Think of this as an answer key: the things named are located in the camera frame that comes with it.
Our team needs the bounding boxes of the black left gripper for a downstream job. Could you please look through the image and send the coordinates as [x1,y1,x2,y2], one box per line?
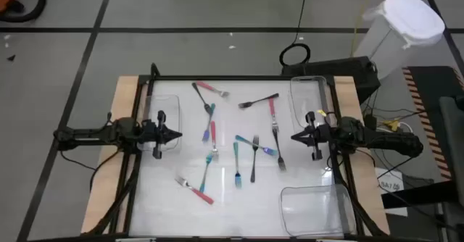
[140,109,183,160]

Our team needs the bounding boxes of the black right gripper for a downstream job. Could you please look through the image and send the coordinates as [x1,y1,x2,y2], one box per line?
[290,110,333,162]

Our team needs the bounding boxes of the iridescent rainbow fork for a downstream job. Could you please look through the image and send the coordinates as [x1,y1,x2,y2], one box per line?
[234,134,280,157]
[198,151,215,194]
[232,141,243,189]
[201,102,217,143]

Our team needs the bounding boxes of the pink handled silver fork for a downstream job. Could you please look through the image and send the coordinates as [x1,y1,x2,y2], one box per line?
[174,175,215,206]
[268,96,280,133]
[210,120,220,162]
[194,80,231,98]

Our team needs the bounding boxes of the clear plastic bin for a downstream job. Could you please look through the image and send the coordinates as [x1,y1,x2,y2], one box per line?
[138,93,182,153]
[289,75,337,135]
[278,183,357,238]

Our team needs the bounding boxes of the wooden table board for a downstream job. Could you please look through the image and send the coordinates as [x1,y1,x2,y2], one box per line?
[80,75,392,235]

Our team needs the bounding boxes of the black perforated case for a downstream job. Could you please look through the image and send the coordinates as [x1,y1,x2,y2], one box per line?
[281,55,382,95]

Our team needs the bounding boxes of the yellow plug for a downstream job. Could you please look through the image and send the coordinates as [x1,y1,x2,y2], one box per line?
[382,119,402,132]

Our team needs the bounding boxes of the white paper label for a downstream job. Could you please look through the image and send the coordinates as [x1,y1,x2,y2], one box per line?
[374,167,410,217]

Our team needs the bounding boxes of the black metal bar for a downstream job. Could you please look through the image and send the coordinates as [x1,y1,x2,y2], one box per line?
[380,188,460,209]

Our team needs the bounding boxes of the black hazard striped mat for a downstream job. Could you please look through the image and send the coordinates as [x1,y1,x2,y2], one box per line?
[401,65,464,180]

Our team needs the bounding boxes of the white trash bin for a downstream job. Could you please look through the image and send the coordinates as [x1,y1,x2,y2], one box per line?
[353,0,447,80]

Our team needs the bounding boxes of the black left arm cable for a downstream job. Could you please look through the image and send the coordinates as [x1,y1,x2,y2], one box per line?
[59,148,126,193]

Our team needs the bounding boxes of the black hanging cable with coil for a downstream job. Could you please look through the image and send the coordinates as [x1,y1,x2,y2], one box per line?
[278,0,312,68]

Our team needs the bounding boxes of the yellow hanging cable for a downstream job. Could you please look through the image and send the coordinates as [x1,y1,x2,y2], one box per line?
[349,0,375,58]

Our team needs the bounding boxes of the black vacuum hose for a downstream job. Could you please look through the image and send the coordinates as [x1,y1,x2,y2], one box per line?
[0,0,47,23]

